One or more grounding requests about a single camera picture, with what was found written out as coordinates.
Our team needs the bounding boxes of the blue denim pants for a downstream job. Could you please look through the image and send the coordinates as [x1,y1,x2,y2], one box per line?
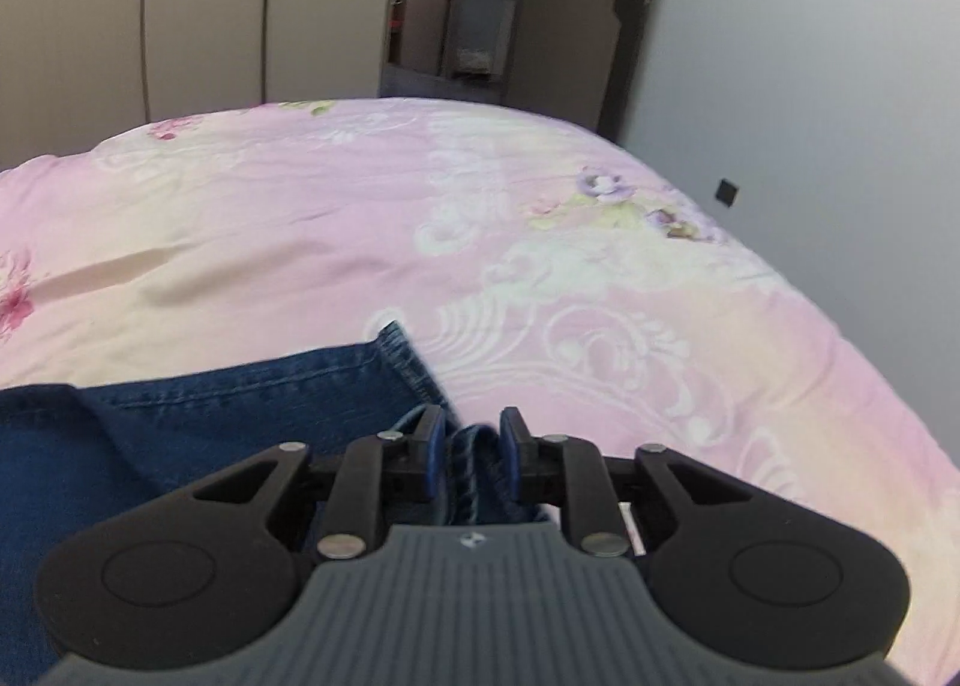
[0,321,556,686]

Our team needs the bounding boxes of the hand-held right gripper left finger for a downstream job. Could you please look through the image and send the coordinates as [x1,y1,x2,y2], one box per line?
[191,405,451,559]

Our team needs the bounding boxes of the dark brown door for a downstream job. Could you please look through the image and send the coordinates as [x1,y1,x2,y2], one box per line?
[502,0,668,140]

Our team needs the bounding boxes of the beige wardrobe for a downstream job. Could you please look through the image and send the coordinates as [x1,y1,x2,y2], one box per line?
[0,0,402,170]

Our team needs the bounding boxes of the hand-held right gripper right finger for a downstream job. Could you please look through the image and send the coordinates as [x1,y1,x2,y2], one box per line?
[499,407,755,556]

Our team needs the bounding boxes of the pink floral blanket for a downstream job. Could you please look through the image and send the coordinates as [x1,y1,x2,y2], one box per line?
[0,97,960,686]

